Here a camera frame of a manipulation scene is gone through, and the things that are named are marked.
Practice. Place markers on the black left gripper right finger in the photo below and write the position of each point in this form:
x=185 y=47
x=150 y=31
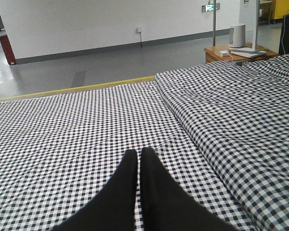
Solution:
x=166 y=206

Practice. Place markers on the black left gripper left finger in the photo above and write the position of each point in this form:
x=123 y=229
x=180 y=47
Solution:
x=112 y=209

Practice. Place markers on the black white checkered bedsheet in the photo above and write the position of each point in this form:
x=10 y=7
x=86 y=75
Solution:
x=57 y=152

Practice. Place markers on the black white checkered duvet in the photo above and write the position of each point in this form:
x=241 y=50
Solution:
x=237 y=114

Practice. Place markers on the wooden nightstand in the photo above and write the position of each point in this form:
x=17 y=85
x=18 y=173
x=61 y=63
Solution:
x=212 y=54

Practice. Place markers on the white charger block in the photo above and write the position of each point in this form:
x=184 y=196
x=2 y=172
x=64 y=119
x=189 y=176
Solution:
x=223 y=53

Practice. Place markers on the white cylindrical speaker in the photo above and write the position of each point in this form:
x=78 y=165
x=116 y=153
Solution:
x=237 y=36

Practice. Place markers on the red box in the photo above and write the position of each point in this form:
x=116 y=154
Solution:
x=7 y=49

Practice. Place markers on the green exit sign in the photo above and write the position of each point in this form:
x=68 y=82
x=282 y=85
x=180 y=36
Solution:
x=210 y=7

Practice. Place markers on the grey floor stand pole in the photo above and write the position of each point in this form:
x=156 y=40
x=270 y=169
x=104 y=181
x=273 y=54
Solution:
x=214 y=23

